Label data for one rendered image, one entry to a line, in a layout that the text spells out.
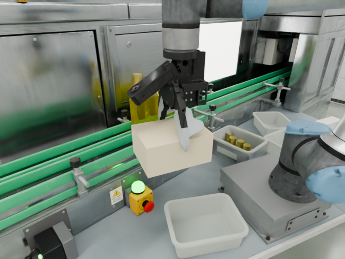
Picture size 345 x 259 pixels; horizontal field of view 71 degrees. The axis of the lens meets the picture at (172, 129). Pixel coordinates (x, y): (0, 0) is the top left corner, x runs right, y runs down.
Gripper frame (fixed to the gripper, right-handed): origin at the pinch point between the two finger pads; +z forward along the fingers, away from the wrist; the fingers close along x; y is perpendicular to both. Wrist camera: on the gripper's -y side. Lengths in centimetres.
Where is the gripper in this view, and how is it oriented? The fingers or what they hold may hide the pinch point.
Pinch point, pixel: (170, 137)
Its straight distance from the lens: 57.6
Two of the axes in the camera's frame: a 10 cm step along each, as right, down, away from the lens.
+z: -0.1, 8.9, 4.5
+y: 9.2, -1.8, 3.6
